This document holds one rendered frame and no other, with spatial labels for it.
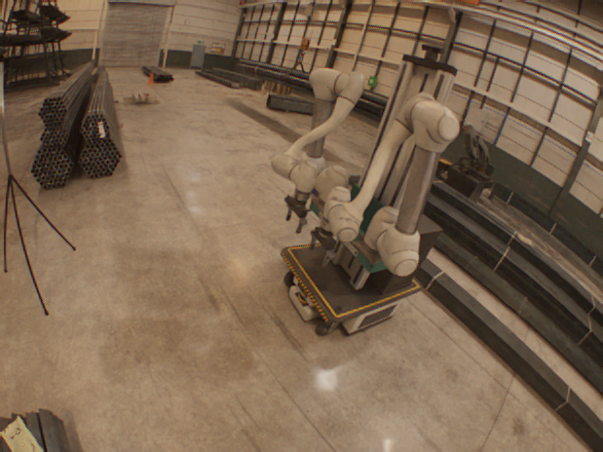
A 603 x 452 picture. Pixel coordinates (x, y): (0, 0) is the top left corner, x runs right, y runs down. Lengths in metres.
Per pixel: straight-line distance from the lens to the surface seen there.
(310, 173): 1.42
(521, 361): 2.86
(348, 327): 1.91
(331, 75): 1.56
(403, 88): 1.63
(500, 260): 3.75
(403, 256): 1.20
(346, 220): 1.08
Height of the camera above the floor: 1.50
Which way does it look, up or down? 31 degrees down
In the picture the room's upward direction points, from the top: 17 degrees clockwise
